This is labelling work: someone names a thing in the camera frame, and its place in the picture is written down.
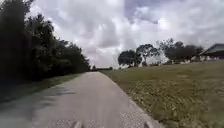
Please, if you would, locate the dark round tree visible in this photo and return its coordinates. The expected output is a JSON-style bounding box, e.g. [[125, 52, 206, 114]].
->
[[117, 49, 143, 68]]

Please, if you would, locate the tall thin-crowned tree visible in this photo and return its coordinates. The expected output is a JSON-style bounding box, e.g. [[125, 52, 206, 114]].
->
[[135, 43, 161, 67]]

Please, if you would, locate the pale grey paved path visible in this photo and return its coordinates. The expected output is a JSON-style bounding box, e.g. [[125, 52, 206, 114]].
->
[[0, 71, 165, 128]]

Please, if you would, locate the dry grass field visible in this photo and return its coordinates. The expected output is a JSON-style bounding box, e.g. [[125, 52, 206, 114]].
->
[[99, 60, 224, 128]]

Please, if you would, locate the cluster of dark trees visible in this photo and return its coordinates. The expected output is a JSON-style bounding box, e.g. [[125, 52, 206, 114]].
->
[[157, 37, 204, 64]]

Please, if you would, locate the robot's own part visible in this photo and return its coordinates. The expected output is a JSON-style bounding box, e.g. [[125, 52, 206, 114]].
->
[[73, 120, 84, 128]]

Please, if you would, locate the dense row of dark trees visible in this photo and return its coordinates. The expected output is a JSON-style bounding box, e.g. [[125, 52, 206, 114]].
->
[[0, 0, 92, 85]]

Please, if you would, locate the grass verge strip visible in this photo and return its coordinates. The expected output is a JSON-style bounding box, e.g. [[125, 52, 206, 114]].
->
[[0, 72, 84, 104]]

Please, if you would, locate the building with dark roof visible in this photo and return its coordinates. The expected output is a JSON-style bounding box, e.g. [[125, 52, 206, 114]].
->
[[198, 43, 224, 62]]

